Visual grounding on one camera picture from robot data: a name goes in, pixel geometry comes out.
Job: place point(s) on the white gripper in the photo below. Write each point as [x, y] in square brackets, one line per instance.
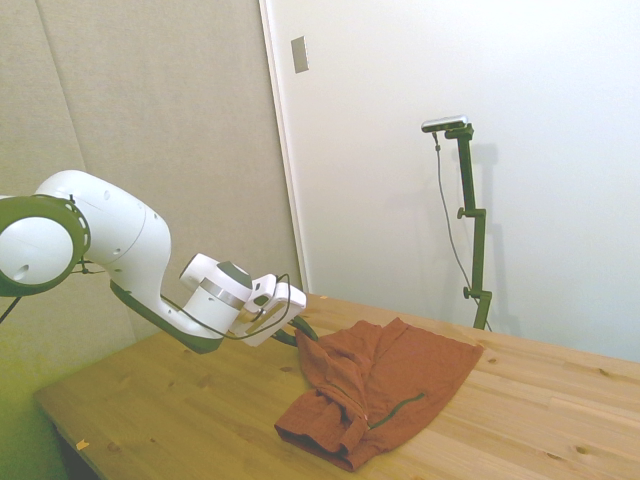
[280, 305]

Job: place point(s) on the rust red shorts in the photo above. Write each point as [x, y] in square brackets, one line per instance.
[400, 370]

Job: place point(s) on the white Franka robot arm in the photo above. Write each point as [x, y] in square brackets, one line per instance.
[125, 240]

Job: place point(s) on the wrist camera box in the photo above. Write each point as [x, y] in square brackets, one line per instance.
[264, 292]

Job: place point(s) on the white door frame trim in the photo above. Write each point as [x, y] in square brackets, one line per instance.
[282, 150]

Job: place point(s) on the dark table camera stand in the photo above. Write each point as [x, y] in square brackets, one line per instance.
[477, 240]

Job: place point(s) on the grey stereo camera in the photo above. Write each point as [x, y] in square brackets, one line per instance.
[445, 122]

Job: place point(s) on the grey wall plate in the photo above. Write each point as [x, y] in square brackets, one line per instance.
[300, 55]

